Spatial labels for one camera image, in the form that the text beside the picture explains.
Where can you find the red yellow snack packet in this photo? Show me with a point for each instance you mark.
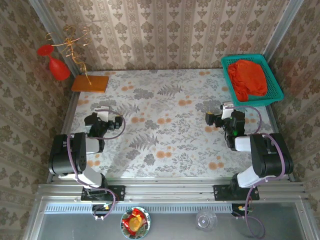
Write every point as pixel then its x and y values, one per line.
pixel 135 220

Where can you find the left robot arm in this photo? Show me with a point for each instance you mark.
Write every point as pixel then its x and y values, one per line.
pixel 75 155

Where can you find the clear glass bowl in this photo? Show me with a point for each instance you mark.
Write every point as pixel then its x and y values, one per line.
pixel 206 220

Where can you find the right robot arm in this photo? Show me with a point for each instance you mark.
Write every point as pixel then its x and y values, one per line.
pixel 270 155

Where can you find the orange t-shirt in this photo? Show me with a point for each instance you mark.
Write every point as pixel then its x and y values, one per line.
pixel 247 78

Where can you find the aluminium frame post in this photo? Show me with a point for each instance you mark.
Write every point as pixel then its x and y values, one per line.
pixel 285 25
pixel 41 10

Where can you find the teal plastic basket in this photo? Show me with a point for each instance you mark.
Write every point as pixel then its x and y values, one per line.
pixel 272 82

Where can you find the red plastic goblet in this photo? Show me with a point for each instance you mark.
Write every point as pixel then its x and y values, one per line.
pixel 58 68

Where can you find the floral tablecloth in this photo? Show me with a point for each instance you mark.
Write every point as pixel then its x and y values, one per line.
pixel 170 150

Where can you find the orange wooden base board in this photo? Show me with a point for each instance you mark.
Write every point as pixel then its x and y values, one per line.
pixel 97 85

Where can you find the patterned plate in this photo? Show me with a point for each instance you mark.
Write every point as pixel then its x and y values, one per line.
pixel 147 223

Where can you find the aluminium frame rail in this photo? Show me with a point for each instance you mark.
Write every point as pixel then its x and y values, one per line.
pixel 170 190

